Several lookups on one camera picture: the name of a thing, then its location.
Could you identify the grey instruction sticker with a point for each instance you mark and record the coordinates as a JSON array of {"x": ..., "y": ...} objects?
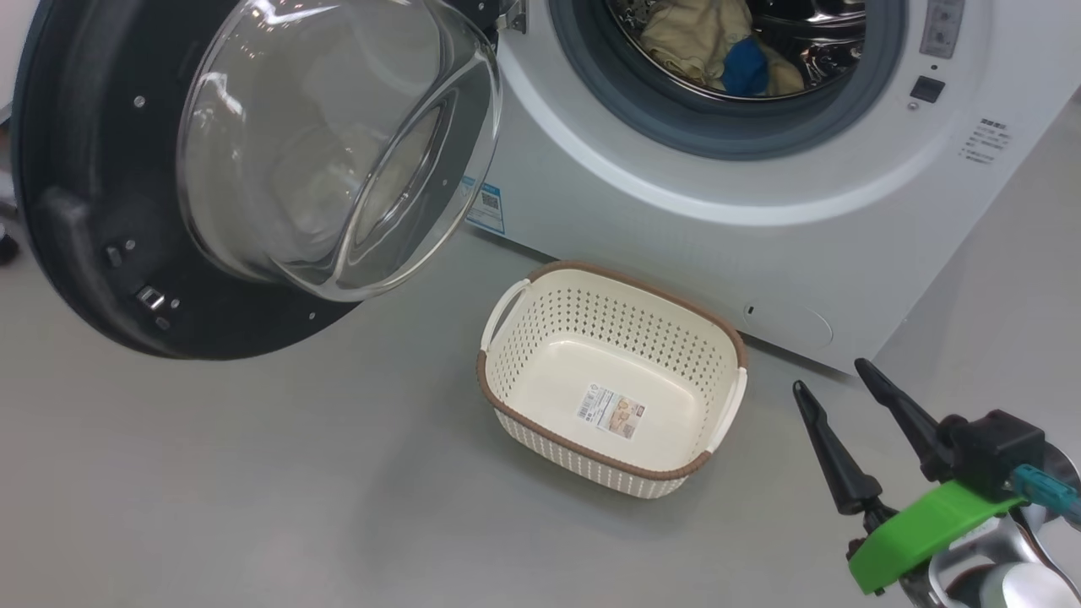
[{"x": 942, "y": 27}]

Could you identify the black caster with silver mount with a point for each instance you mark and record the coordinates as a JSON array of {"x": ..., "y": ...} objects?
[{"x": 7, "y": 249}]

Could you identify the round black glass washer door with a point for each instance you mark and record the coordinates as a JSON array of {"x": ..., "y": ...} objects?
[{"x": 101, "y": 211}]

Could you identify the round white filter cover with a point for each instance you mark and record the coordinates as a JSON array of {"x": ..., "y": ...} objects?
[{"x": 790, "y": 323}]

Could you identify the white basket price sticker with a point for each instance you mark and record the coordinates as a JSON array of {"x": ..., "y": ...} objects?
[{"x": 610, "y": 412}]

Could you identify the grey rubber door gasket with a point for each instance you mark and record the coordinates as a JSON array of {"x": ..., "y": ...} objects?
[{"x": 726, "y": 127}]

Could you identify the white front-load washing machine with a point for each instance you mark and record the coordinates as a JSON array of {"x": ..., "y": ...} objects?
[{"x": 760, "y": 245}]

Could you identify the shiny steel washer drum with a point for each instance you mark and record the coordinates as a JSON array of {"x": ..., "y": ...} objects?
[{"x": 828, "y": 42}]

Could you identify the blue energy label sticker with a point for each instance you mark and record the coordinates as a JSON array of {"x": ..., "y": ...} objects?
[{"x": 488, "y": 207}]

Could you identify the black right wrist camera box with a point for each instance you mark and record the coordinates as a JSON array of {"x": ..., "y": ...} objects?
[{"x": 996, "y": 447}]

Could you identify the cream garment with blue patches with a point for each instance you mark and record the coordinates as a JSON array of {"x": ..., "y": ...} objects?
[{"x": 692, "y": 42}]

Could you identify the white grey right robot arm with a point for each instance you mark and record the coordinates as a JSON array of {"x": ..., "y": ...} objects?
[{"x": 1013, "y": 574}]

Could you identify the small printed text label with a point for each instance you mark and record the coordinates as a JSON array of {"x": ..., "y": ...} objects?
[{"x": 984, "y": 142}]

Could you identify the cream perforated laundry basket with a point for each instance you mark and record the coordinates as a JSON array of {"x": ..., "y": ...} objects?
[{"x": 549, "y": 338}]

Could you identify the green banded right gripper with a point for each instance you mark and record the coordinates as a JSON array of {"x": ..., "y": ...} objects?
[{"x": 920, "y": 532}]

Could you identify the silver door hinge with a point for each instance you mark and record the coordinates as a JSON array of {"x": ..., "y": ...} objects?
[{"x": 513, "y": 17}]

